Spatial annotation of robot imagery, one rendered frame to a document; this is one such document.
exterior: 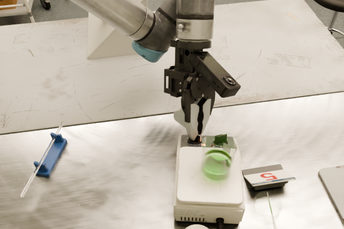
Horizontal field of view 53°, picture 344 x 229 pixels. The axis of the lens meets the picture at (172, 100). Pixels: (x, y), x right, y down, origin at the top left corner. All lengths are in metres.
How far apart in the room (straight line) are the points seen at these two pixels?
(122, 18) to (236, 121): 0.37
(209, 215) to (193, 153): 0.12
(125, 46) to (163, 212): 0.51
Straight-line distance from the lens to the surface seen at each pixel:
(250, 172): 0.78
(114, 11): 0.70
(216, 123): 0.85
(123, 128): 0.85
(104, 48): 1.03
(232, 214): 0.67
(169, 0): 0.78
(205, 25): 0.67
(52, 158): 0.82
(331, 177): 0.82
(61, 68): 1.05
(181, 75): 0.69
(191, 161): 0.68
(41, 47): 1.15
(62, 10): 3.11
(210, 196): 0.64
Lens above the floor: 1.55
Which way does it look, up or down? 46 degrees down
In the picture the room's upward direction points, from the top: 1 degrees counter-clockwise
